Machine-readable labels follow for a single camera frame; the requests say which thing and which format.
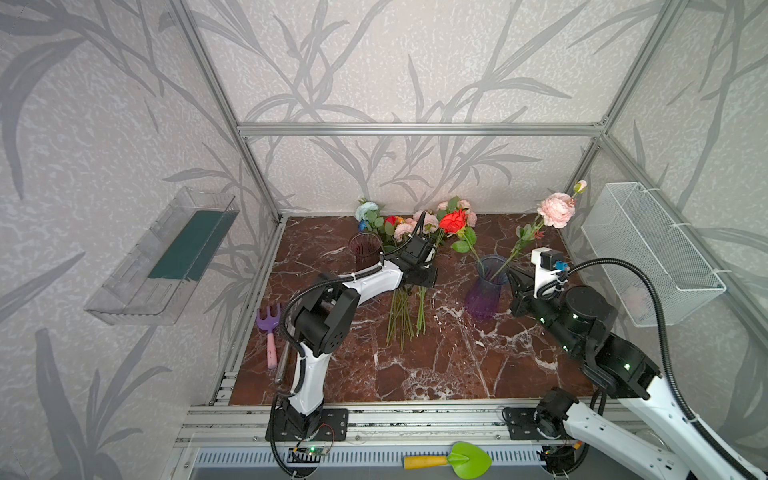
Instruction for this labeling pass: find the aluminium front rail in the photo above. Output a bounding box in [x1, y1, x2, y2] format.
[162, 399, 569, 479]

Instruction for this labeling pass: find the red orange small flower stem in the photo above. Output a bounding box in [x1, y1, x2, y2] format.
[384, 216, 405, 236]

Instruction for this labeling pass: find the purple toy rake pink handle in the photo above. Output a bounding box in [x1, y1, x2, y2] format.
[256, 304, 282, 371]

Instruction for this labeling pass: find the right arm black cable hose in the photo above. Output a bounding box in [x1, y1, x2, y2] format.
[536, 257, 763, 480]

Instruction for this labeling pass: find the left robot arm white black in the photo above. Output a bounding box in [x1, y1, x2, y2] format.
[266, 234, 437, 442]

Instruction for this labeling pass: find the red rose stem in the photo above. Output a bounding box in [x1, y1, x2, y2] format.
[439, 207, 486, 275]

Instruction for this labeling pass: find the white blue flower stem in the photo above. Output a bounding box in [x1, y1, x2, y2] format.
[354, 198, 384, 237]

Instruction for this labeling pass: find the dark glass cup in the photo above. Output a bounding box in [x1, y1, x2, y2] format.
[348, 231, 382, 271]

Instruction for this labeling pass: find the purple ribbed glass vase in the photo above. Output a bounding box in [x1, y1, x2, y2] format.
[465, 255, 508, 322]

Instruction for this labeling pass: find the green toy shovel yellow handle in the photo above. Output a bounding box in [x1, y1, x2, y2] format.
[403, 442, 492, 480]

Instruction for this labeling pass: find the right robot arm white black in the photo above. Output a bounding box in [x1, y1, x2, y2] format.
[506, 267, 767, 479]

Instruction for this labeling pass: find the small green circuit board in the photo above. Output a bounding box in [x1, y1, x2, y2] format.
[289, 444, 332, 463]

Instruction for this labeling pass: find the clear plastic wall tray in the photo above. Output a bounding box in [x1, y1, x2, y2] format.
[84, 187, 240, 326]

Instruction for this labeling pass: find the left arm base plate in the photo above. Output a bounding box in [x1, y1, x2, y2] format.
[265, 408, 349, 442]

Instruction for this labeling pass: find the pink rose stem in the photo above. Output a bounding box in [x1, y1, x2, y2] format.
[437, 197, 477, 227]
[490, 180, 588, 280]
[392, 209, 440, 337]
[386, 285, 428, 351]

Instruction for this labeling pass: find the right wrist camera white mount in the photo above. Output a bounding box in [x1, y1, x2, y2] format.
[530, 247, 568, 298]

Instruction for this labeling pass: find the white wire mesh basket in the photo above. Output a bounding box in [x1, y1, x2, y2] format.
[582, 182, 726, 326]

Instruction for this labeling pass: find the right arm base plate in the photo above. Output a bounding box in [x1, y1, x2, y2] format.
[501, 406, 583, 446]

